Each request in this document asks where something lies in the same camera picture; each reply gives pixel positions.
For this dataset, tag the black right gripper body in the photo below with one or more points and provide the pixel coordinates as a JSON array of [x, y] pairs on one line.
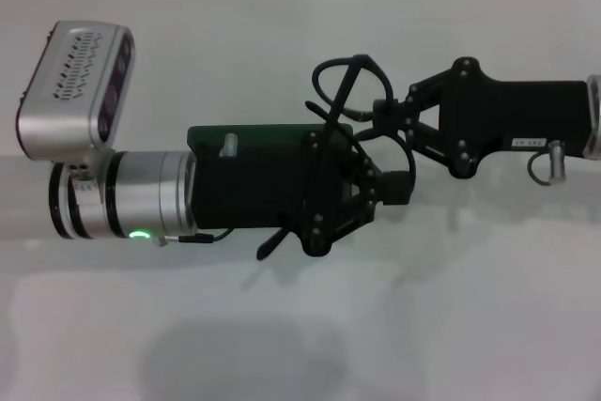
[[507, 114]]

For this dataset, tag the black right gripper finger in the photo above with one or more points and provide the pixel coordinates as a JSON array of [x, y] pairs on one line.
[[389, 123], [389, 107]]

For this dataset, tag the right gripper silver plug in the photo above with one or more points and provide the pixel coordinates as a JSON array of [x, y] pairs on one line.
[[558, 161]]

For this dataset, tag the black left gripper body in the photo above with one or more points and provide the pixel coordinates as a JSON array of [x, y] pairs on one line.
[[244, 194]]

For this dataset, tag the gripper silver plug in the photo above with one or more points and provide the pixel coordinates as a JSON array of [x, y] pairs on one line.
[[229, 145], [558, 161]]

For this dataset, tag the left gripper silver plug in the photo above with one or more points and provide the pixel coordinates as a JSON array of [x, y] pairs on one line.
[[229, 145]]

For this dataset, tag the green glasses case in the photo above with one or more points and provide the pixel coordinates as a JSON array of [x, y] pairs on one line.
[[263, 135]]

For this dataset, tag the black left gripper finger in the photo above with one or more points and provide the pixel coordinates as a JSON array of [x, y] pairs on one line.
[[396, 180], [396, 196]]

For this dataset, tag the black glasses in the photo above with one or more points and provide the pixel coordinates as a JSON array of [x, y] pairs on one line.
[[272, 245]]

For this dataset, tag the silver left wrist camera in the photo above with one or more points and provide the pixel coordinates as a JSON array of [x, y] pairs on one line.
[[61, 119]]

